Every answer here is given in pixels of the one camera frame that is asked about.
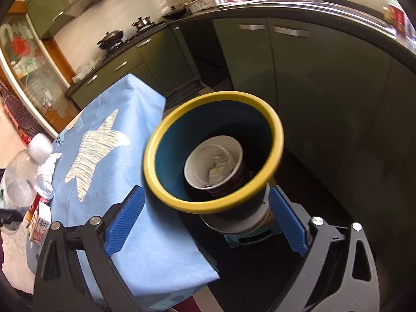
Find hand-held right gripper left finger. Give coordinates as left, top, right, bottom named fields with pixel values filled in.
left=32, top=185, right=145, bottom=312

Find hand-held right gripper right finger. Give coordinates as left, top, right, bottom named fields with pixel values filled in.
left=270, top=185, right=379, bottom=312

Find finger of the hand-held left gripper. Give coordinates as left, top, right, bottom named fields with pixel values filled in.
left=0, top=209, right=26, bottom=227

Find red and white paper carton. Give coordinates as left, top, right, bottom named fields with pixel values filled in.
left=29, top=203, right=53, bottom=244

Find clear plastic water bottle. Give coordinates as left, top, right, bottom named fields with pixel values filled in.
left=0, top=133, right=54, bottom=233

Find red soda can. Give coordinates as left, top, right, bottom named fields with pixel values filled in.
left=34, top=178, right=55, bottom=206

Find white tissue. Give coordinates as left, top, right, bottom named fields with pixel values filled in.
left=36, top=152, right=63, bottom=183

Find red instant noodle cup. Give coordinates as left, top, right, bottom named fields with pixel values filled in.
left=184, top=135, right=245, bottom=192

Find yellow-rimmed dark bin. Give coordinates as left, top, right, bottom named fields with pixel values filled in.
left=143, top=91, right=285, bottom=225

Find blue star tablecloth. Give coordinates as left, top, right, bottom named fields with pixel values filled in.
left=26, top=73, right=220, bottom=309

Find teal plastic stool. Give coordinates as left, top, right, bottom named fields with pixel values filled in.
left=226, top=227, right=287, bottom=249

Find white round stand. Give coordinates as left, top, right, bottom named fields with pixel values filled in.
left=200, top=198, right=277, bottom=235

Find crumpled grey paper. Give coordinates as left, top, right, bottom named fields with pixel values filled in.
left=208, top=154, right=233, bottom=187

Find dark checked apron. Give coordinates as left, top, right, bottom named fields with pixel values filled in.
left=0, top=80, right=35, bottom=127

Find patterned glass sliding door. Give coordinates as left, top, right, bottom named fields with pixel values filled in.
left=0, top=15, right=82, bottom=139

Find crumpled clear plastic bag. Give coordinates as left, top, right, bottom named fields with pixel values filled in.
left=72, top=60, right=101, bottom=83

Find black wok with lid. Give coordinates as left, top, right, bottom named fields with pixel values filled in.
left=97, top=30, right=125, bottom=50

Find black gas stove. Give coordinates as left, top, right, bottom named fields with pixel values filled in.
left=104, top=23, right=166, bottom=54

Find green upper cabinets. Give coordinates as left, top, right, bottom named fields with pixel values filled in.
left=25, top=0, right=108, bottom=39

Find black pan with lid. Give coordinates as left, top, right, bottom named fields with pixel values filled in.
left=161, top=6, right=187, bottom=20

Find small red box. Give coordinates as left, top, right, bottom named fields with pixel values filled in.
left=383, top=3, right=407, bottom=33

